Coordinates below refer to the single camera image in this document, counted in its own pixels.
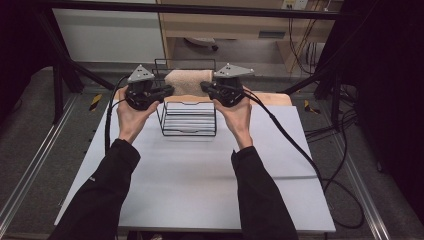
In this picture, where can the person's right hand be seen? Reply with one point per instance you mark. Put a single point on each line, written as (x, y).
(238, 120)

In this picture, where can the white power strip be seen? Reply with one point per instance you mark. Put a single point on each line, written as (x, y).
(294, 4)

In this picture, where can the person's left hand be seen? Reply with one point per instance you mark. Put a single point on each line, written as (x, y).
(131, 120)

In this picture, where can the tan towel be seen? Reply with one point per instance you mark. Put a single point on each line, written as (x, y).
(188, 82)

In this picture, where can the aluminium floor rail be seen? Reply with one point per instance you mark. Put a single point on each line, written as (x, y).
(361, 186)
(36, 156)

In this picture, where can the yellow black floor tape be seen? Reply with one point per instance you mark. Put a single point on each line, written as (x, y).
(95, 102)
(311, 107)

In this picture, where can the light wooden desk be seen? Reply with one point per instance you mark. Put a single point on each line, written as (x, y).
(233, 25)

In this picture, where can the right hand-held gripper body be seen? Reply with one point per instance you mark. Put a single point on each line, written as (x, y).
(230, 86)

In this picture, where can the office chair base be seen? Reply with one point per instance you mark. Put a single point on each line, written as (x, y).
(201, 42)

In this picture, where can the black metal frame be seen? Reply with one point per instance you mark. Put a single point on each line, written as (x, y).
(66, 66)

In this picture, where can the white table cover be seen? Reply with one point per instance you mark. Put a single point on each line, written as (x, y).
(186, 180)

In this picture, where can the white cabinet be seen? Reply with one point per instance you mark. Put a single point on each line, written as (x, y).
(110, 35)

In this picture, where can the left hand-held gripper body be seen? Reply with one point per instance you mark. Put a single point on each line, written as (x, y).
(140, 90)

